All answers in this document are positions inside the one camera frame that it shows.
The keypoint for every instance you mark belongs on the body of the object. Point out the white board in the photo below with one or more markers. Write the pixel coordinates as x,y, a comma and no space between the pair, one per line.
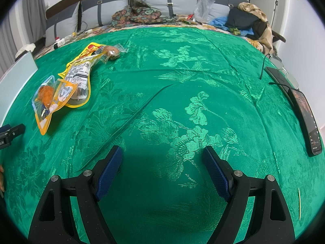
15,76

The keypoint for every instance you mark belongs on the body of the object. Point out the clear packet brown sausage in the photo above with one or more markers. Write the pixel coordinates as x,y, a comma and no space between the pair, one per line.
113,52

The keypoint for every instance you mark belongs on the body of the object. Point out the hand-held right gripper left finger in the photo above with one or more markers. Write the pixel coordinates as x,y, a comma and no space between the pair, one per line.
109,172

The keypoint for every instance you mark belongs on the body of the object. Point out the black bag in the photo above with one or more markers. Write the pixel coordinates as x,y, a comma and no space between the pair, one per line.
241,19

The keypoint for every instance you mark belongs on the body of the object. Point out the floral bedsheet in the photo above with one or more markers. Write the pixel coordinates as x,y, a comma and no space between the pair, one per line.
101,30

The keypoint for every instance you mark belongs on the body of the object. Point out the yellow bordered snack packet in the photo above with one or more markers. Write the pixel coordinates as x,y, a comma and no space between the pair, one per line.
78,76

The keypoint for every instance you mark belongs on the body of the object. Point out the orange packet chicken leg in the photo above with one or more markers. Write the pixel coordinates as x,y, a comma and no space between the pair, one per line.
45,94

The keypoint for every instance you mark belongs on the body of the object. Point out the black smartphone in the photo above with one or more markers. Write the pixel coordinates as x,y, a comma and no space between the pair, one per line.
307,122

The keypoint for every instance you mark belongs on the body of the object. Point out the person's left hand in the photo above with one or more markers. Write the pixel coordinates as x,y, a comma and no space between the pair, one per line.
1,179

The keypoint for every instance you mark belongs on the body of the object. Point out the dark patterned cloth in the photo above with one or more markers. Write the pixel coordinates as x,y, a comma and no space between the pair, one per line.
142,14

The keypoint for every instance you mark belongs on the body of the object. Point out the grey pillow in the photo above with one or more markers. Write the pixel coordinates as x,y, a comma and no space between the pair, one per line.
221,5
106,7
157,0

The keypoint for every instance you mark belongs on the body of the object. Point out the yellow printed snack packet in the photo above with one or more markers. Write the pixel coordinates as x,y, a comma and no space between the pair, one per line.
92,48

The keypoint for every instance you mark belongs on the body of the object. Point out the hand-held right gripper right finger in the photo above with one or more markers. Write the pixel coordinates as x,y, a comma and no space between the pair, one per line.
217,172

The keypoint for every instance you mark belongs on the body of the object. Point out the eyeglasses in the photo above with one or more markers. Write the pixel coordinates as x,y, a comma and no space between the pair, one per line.
278,59

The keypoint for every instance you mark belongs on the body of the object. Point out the grey curtain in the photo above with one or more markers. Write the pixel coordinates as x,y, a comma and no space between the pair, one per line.
30,10

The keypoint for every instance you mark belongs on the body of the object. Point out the clear plastic bag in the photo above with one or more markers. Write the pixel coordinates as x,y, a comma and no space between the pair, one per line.
203,7

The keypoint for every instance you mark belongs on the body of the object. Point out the white cloth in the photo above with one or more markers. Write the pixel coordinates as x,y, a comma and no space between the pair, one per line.
25,49

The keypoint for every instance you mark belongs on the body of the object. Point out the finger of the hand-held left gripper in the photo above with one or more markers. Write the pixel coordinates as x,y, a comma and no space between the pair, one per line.
15,130

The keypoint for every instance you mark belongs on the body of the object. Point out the white power strip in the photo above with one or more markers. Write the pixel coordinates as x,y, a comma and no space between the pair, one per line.
59,42

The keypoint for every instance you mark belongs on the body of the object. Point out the wooden toothpick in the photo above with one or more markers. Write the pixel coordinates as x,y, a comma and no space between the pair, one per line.
299,203

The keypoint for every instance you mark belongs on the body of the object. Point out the blue cloth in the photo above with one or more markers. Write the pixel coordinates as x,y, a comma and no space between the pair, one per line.
221,21

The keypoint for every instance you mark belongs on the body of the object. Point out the black flat device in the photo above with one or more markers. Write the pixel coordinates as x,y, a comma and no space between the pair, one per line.
276,77

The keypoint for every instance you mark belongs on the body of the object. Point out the green patterned tablecloth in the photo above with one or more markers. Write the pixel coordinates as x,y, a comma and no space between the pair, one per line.
177,81

